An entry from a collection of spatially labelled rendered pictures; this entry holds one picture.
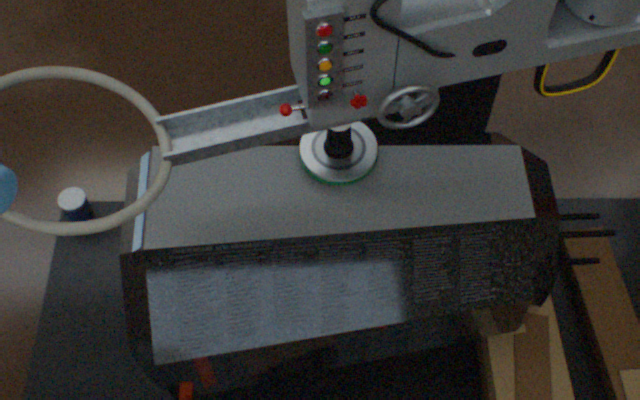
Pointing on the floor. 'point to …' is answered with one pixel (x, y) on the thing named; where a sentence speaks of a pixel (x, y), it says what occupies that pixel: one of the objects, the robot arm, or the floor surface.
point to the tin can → (75, 205)
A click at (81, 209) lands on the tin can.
